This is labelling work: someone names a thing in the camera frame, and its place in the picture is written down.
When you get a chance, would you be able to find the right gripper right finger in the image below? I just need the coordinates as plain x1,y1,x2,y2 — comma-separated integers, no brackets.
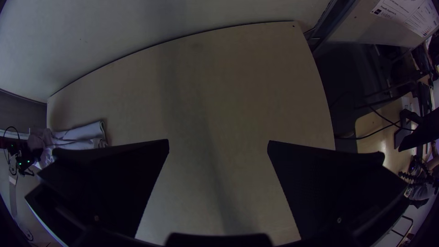
267,140,408,240

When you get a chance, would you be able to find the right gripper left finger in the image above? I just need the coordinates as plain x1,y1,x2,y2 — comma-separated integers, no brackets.
36,139,170,238

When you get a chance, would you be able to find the grey t-shirt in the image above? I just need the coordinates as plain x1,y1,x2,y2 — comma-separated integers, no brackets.
29,120,110,169

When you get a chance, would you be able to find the white paper poster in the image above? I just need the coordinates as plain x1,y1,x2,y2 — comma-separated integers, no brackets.
370,0,439,38

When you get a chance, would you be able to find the black cable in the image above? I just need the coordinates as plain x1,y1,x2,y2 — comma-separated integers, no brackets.
335,122,402,140

